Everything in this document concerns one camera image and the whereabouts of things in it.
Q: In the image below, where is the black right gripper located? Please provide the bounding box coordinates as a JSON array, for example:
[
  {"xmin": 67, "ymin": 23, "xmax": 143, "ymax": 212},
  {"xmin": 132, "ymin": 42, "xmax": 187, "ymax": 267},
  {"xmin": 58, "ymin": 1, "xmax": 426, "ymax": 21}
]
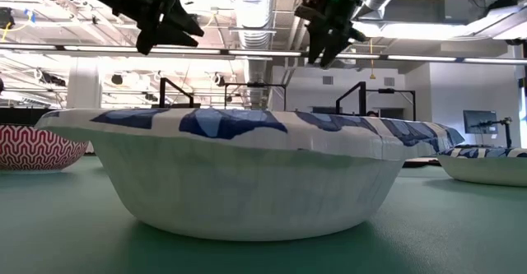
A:
[{"xmin": 293, "ymin": 0, "xmax": 368, "ymax": 69}]

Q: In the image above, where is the blue white paper bowl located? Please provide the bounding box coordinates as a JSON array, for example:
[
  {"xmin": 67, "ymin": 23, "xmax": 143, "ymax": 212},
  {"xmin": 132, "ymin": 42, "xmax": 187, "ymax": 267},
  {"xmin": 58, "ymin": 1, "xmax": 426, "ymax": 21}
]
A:
[
  {"xmin": 35, "ymin": 107, "xmax": 466, "ymax": 242},
  {"xmin": 436, "ymin": 144, "xmax": 527, "ymax": 188}
]

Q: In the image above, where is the red white patterned bowl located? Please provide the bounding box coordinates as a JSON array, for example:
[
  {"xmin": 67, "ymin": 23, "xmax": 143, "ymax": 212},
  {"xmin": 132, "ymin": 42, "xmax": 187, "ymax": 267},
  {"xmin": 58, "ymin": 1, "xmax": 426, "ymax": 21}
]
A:
[{"xmin": 0, "ymin": 123, "xmax": 90, "ymax": 171}]

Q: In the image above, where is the long ceiling light strip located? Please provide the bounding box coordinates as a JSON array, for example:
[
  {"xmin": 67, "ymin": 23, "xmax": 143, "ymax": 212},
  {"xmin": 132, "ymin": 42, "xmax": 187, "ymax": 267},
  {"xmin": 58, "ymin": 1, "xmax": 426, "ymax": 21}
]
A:
[{"xmin": 0, "ymin": 41, "xmax": 527, "ymax": 66}]

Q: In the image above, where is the white room column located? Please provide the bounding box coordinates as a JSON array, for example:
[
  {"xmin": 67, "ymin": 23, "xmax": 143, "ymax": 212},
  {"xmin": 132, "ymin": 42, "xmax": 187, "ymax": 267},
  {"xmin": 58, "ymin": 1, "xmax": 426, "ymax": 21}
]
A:
[{"xmin": 67, "ymin": 58, "xmax": 103, "ymax": 109}]

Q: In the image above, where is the dark computer monitor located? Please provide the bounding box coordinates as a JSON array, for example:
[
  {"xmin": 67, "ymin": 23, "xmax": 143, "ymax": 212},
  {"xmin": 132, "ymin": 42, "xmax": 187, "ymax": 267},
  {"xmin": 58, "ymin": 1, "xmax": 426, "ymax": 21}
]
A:
[{"xmin": 462, "ymin": 109, "xmax": 499, "ymax": 136}]

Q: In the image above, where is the black low partition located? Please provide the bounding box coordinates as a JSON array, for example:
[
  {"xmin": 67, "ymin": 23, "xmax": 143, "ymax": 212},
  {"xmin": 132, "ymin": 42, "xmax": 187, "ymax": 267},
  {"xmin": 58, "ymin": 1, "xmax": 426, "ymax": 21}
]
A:
[{"xmin": 0, "ymin": 107, "xmax": 55, "ymax": 126}]

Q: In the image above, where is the green table mat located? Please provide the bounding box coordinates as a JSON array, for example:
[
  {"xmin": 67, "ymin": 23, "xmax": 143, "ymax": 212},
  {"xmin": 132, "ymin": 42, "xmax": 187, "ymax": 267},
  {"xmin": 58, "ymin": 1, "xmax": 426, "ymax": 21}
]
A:
[{"xmin": 0, "ymin": 155, "xmax": 527, "ymax": 274}]

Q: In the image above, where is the yellow hanging cord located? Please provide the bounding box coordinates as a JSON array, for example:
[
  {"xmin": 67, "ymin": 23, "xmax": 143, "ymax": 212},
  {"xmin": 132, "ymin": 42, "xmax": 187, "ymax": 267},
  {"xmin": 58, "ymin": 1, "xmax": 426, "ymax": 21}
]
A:
[{"xmin": 369, "ymin": 37, "xmax": 376, "ymax": 81}]

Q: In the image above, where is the black metal station frame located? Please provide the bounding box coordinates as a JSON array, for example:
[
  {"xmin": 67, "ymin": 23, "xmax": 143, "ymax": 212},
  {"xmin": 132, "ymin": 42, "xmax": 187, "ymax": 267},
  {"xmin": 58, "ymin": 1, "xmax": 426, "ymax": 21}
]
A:
[
  {"xmin": 366, "ymin": 86, "xmax": 417, "ymax": 122},
  {"xmin": 223, "ymin": 81, "xmax": 288, "ymax": 111}
]

